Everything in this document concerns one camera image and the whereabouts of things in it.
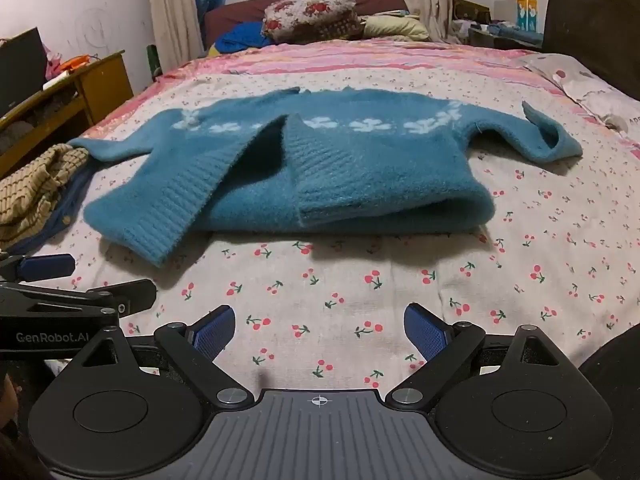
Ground wooden desk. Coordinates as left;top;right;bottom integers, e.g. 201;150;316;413
0;50;135;178

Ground brown bag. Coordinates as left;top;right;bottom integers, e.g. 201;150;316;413
452;0;492;26

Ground black monitor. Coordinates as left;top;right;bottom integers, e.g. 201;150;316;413
0;27;48;118

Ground cherry print bed sheet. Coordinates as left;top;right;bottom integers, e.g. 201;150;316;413
30;62;640;393

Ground olive green pillow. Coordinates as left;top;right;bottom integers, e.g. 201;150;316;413
361;14;433;43

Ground dark wooden headboard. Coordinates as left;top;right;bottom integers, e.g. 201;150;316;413
542;0;640;103

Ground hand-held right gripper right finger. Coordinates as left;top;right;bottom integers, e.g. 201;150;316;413
385;303;568;407

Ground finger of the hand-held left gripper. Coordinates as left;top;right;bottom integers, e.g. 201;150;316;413
0;253;77;283
0;279;158;318

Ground teal knit sweater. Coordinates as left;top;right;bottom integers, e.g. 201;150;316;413
70;87;585;268

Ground maroon bed board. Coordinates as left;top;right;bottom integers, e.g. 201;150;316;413
202;0;408;51

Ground floral red white pillow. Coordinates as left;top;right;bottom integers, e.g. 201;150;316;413
261;0;366;45

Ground dark nightstand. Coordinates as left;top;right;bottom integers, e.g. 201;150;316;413
467;27;546;51

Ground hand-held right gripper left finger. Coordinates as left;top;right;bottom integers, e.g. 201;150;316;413
75;304;253;407

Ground folded blue clothes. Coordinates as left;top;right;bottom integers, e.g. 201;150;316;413
487;21;543;40

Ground navy garment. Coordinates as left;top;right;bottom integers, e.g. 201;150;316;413
5;160;96;256

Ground blue cloth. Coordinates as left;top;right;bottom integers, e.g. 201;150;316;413
207;22;273;58

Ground pink cloth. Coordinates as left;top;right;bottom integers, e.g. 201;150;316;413
42;42;63;81

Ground pink striped blanket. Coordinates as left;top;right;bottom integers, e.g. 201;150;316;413
75;39;640;161

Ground yellow and blue package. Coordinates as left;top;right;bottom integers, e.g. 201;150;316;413
516;0;541;33

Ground beige striped garment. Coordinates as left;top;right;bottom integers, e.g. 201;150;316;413
0;143;91;248

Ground white printed pillow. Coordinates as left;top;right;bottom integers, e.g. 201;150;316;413
520;52;640;136

